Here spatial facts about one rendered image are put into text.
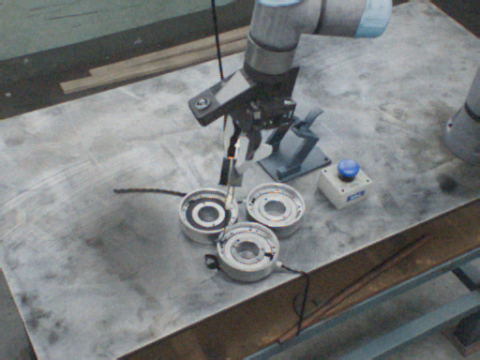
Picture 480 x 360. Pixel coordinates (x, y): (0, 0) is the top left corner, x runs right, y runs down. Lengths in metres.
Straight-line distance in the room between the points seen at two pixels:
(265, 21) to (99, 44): 1.97
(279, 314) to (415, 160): 0.41
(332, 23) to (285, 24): 0.07
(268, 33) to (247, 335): 0.66
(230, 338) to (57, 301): 0.39
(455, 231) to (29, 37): 1.77
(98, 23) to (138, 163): 1.56
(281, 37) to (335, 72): 0.62
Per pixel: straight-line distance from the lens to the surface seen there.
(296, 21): 1.01
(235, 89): 1.07
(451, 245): 1.67
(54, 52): 2.89
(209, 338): 1.42
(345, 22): 1.03
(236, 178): 1.19
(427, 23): 1.85
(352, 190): 1.30
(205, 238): 1.22
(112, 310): 1.17
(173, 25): 3.04
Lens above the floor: 1.77
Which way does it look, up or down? 46 degrees down
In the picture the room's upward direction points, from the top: 5 degrees clockwise
